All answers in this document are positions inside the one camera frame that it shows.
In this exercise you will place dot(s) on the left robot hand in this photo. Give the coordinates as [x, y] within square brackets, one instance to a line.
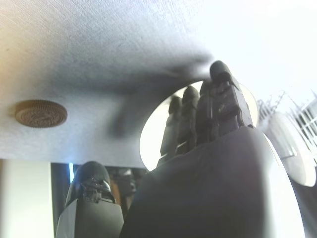
[210, 198]

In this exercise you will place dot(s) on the chocolate sandwich cookie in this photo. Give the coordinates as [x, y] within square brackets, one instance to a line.
[40, 114]

